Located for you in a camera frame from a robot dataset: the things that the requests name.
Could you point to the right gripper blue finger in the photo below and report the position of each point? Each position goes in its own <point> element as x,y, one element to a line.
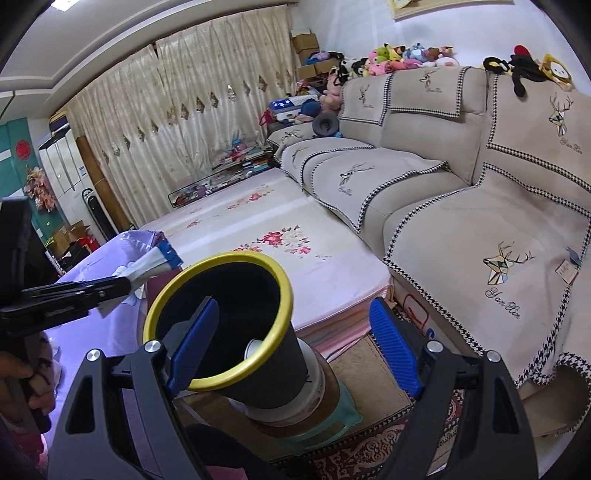
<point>392,335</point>
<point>186,344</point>

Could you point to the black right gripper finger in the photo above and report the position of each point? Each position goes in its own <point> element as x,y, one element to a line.
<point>57,303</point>

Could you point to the white blue wrapper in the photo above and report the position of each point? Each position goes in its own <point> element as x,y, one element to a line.
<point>121,288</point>

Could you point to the white paper cup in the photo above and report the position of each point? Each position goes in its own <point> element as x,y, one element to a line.
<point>258,352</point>

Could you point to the person's left hand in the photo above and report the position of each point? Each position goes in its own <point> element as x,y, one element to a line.
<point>32,381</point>

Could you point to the black bin with yellow rim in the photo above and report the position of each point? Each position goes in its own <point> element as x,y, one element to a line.
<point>255,301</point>

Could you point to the purple floral tablecloth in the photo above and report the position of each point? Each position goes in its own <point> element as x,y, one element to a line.
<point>116,334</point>

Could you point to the black tower fan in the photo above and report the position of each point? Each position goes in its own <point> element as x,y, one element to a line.
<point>98,214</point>

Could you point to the beige sofa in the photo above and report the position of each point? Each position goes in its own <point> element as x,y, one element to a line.
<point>478,202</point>

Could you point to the low glass shelf with clutter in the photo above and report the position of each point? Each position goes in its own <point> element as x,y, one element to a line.
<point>222,177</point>

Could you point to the cream curtain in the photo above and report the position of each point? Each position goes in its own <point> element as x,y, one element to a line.
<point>169,111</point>

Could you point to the pile of plush toys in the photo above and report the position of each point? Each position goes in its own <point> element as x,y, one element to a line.
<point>397,57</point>

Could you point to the cardboard boxes stack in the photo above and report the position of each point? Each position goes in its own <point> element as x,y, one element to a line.
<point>314,61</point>

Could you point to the framed flower painting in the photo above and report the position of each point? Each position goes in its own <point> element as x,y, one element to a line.
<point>402,9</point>

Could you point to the pink flower wall decoration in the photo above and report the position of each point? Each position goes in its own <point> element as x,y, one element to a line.
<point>38,190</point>

